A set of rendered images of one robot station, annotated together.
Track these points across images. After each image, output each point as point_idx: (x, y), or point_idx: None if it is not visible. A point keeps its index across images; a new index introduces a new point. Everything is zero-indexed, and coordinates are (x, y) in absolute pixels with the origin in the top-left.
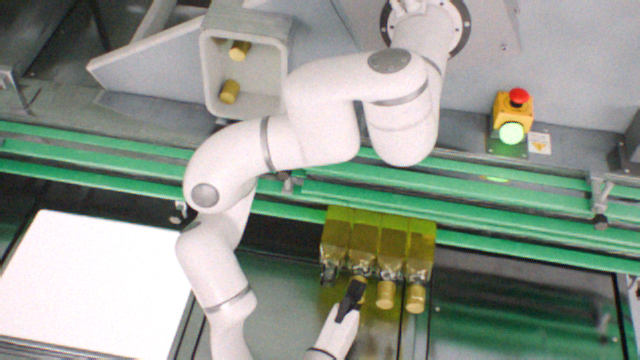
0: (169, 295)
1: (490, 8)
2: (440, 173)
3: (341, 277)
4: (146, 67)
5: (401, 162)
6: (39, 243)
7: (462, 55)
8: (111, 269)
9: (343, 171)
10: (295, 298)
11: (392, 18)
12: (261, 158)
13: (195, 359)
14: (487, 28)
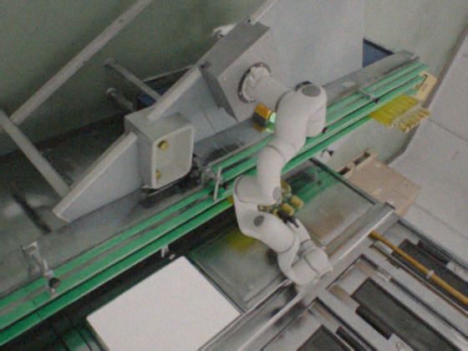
0: (203, 291)
1: (276, 63)
2: None
3: None
4: (97, 190)
5: (320, 131)
6: (112, 330)
7: None
8: (164, 306)
9: (240, 170)
10: (245, 246)
11: (245, 85)
12: (282, 162)
13: (246, 301)
14: (275, 73)
